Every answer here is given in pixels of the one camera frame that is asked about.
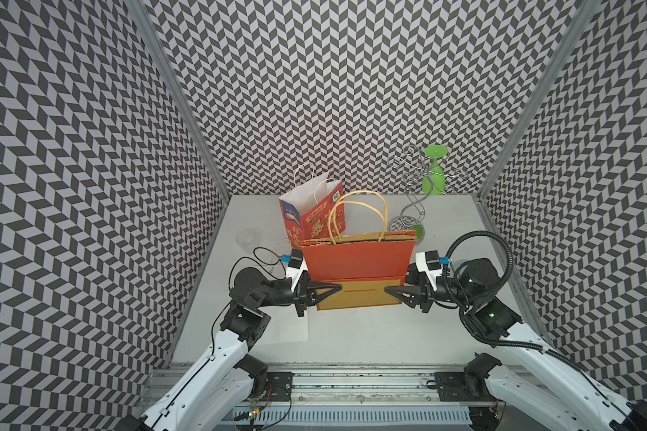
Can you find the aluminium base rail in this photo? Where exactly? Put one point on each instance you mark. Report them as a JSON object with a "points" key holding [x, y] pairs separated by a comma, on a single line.
{"points": [[299, 397]]}

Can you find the clear plastic cup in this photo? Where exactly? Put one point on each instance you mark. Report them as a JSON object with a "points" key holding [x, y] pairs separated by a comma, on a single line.
{"points": [[248, 240]]}

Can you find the red printed paper bag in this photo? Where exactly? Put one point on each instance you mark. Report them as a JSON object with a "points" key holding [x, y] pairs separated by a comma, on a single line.
{"points": [[305, 209]]}

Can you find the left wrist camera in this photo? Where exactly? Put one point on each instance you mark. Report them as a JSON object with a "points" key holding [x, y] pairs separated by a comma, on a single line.
{"points": [[295, 267]]}

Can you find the white happy every day bag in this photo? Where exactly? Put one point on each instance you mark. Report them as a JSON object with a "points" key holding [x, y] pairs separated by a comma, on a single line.
{"points": [[285, 326]]}

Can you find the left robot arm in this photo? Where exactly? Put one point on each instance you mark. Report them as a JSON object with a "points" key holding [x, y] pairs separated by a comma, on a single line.
{"points": [[226, 373]]}

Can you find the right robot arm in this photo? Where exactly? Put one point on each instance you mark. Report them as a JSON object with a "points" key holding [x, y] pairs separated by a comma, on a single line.
{"points": [[566, 398]]}

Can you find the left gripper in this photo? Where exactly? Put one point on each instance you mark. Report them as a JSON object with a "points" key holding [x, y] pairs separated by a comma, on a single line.
{"points": [[306, 290]]}

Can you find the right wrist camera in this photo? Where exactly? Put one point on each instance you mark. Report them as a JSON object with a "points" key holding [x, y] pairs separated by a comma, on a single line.
{"points": [[432, 265]]}

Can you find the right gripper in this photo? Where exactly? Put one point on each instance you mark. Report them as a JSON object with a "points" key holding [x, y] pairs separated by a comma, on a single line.
{"points": [[421, 291]]}

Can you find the plain red paper bag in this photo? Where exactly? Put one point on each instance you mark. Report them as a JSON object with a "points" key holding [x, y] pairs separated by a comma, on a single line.
{"points": [[362, 265]]}

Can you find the green wire rack stand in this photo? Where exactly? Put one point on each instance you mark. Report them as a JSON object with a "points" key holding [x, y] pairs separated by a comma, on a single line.
{"points": [[422, 176]]}

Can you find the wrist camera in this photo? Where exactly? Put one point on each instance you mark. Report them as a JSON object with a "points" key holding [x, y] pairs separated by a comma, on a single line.
{"points": [[295, 267], [432, 265]]}

